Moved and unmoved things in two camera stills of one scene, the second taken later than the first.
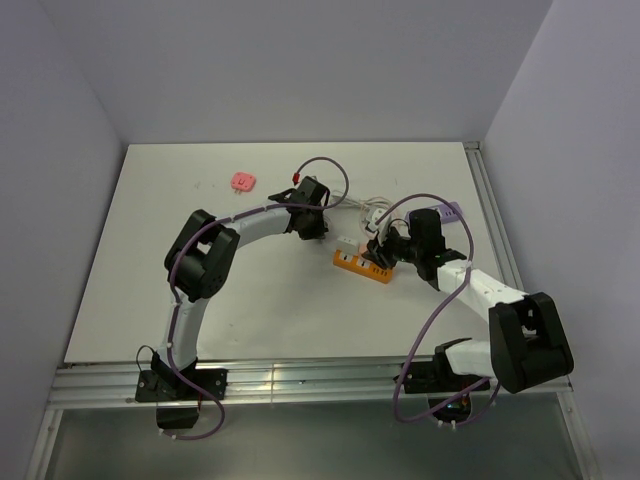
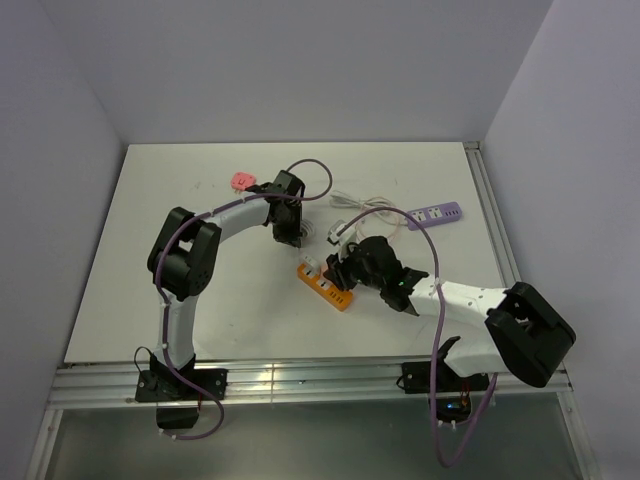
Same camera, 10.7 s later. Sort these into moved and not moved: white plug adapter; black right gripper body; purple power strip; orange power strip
Moved: black right gripper body; white plug adapter; orange power strip
Not moved: purple power strip
